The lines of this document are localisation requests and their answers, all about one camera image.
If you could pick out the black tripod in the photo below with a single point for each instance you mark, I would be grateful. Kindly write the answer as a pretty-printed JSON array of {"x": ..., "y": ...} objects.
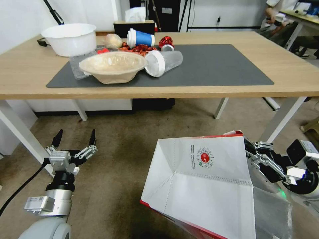
[{"x": 55, "y": 13}]

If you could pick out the black tissue box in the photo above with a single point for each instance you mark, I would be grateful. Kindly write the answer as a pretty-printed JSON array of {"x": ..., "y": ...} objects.
[{"x": 124, "y": 27}]

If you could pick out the blue box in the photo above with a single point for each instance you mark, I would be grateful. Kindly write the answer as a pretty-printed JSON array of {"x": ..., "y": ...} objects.
[{"x": 312, "y": 10}]

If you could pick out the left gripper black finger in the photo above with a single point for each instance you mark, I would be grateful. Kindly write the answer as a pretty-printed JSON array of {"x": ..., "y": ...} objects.
[
  {"x": 92, "y": 139},
  {"x": 56, "y": 140}
]

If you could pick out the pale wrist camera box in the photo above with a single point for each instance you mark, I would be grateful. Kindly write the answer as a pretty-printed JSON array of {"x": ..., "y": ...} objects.
[
  {"x": 59, "y": 161},
  {"x": 296, "y": 175}
]

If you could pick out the pile of red crayfish shells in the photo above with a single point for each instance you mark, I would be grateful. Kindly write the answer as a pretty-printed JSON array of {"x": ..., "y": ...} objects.
[{"x": 139, "y": 48}]

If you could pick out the crushed red drink can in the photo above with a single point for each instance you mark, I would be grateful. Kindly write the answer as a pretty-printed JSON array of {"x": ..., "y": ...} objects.
[{"x": 166, "y": 42}]

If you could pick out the clear plastic food tray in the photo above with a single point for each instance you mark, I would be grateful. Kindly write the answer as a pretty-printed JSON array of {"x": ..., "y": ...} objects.
[{"x": 76, "y": 66}]

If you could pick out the wooden table with white legs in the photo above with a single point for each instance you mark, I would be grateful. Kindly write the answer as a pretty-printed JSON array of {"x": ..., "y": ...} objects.
[{"x": 261, "y": 39}]

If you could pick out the black equipment case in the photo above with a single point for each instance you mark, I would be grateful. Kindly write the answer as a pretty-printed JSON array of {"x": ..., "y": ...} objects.
[{"x": 167, "y": 20}]

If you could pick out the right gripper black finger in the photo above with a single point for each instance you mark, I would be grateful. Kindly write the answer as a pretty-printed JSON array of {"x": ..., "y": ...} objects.
[
  {"x": 268, "y": 166},
  {"x": 264, "y": 148}
]

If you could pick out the blue and white paper cup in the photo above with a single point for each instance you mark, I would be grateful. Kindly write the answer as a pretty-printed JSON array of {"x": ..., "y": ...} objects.
[{"x": 143, "y": 39}]

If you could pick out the white robot front shell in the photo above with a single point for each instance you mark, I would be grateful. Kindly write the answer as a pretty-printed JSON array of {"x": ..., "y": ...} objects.
[{"x": 306, "y": 216}]

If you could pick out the black wall plug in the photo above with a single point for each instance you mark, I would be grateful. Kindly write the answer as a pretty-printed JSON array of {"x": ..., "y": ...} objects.
[{"x": 218, "y": 20}]

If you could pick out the white framed desk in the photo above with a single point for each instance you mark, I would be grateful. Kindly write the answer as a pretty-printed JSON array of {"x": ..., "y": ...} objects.
[{"x": 296, "y": 25}]

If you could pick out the large white plastic bowl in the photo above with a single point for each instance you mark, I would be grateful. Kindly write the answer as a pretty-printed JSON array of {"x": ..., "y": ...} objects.
[{"x": 69, "y": 39}]

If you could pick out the person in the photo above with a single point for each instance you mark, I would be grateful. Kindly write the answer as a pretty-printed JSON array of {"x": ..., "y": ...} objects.
[{"x": 281, "y": 27}]

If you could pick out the grey table mat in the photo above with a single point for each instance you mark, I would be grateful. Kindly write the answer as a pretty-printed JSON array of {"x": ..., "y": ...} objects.
[{"x": 204, "y": 64}]

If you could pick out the person's hand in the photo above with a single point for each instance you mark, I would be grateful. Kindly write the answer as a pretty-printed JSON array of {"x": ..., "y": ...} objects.
[{"x": 270, "y": 13}]

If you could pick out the small red food pieces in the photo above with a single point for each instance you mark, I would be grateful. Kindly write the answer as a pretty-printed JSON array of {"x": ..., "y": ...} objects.
[{"x": 102, "y": 51}]

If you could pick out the white and red delivery bag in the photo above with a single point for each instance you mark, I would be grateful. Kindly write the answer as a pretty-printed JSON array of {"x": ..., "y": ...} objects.
[{"x": 199, "y": 194}]

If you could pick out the clear cup with white lid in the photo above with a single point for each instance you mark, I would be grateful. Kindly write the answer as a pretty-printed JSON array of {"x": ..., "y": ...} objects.
[{"x": 169, "y": 61}]

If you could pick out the black stand legs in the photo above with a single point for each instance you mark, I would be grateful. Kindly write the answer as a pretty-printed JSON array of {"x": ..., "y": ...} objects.
[{"x": 184, "y": 15}]

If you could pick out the white tissue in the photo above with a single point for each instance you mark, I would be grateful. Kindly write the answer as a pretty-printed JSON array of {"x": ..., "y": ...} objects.
[{"x": 135, "y": 14}]

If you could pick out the beige stool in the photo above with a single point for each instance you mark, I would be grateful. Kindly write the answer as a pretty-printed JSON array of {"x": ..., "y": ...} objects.
[{"x": 311, "y": 129}]

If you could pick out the white low cabinet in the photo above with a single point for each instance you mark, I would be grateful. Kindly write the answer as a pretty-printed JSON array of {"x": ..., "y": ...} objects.
[{"x": 104, "y": 104}]

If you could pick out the kraft paper bowl with lid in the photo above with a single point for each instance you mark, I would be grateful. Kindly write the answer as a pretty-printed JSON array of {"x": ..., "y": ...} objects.
[{"x": 112, "y": 71}]

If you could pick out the black bag under table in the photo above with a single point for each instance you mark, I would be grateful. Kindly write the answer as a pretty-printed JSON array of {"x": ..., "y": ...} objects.
[{"x": 153, "y": 104}]

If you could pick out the white floor bar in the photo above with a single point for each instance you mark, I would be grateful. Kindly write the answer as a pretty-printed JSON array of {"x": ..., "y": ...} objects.
[{"x": 272, "y": 104}]

